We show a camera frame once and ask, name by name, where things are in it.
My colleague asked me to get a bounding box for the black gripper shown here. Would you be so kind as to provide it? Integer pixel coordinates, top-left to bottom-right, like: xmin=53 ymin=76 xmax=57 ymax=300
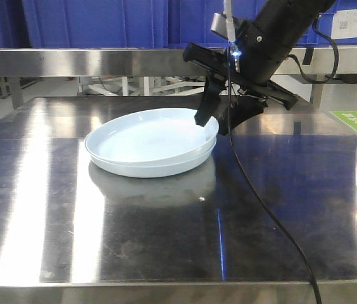
xmin=183 ymin=19 xmax=298 ymax=136

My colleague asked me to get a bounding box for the light blue plate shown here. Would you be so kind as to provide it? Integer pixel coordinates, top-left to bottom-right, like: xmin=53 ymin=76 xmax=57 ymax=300
xmin=85 ymin=108 xmax=218 ymax=165
xmin=90 ymin=141 xmax=216 ymax=178

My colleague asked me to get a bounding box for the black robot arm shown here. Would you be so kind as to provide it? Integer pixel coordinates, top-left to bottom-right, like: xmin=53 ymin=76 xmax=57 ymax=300
xmin=183 ymin=1 xmax=333 ymax=135

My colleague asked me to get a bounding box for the steel shelf leg right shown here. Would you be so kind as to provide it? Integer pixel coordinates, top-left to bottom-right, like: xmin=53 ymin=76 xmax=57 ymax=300
xmin=310 ymin=84 xmax=325 ymax=108

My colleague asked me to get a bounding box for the steel shelf leg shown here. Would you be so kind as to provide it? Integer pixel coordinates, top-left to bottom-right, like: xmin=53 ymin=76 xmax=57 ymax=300
xmin=310 ymin=84 xmax=325 ymax=108
xmin=8 ymin=77 xmax=24 ymax=110

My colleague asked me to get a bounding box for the steel shelf leg left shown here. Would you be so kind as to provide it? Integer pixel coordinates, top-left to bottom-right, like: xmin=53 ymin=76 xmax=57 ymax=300
xmin=8 ymin=77 xmax=24 ymax=110

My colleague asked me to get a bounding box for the blue plastic bin middle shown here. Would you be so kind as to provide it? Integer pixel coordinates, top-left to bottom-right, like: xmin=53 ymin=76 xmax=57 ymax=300
xmin=167 ymin=0 xmax=268 ymax=49

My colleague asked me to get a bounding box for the black tape strip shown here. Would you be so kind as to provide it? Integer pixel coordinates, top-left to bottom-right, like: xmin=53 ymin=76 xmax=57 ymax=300
xmin=303 ymin=47 xmax=315 ymax=66

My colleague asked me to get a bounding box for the white label on bin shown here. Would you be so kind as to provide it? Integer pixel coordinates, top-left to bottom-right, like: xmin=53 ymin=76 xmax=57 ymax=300
xmin=331 ymin=9 xmax=357 ymax=39

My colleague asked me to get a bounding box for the blue plastic bin left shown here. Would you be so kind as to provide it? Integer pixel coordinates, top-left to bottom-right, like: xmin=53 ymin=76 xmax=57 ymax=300
xmin=22 ymin=1 xmax=168 ymax=49

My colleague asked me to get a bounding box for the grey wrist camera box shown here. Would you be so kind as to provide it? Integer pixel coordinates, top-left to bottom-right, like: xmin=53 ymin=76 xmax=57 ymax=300
xmin=211 ymin=13 xmax=239 ymax=41

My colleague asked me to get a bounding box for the white metal frame background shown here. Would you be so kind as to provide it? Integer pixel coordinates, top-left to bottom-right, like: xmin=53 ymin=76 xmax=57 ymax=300
xmin=77 ymin=76 xmax=205 ymax=97

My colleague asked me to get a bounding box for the stainless steel shelf rail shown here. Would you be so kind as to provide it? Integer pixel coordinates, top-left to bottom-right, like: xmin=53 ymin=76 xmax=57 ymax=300
xmin=0 ymin=46 xmax=357 ymax=77

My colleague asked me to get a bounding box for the black cable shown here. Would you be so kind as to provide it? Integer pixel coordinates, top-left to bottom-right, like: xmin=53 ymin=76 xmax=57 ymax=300
xmin=225 ymin=12 xmax=339 ymax=304

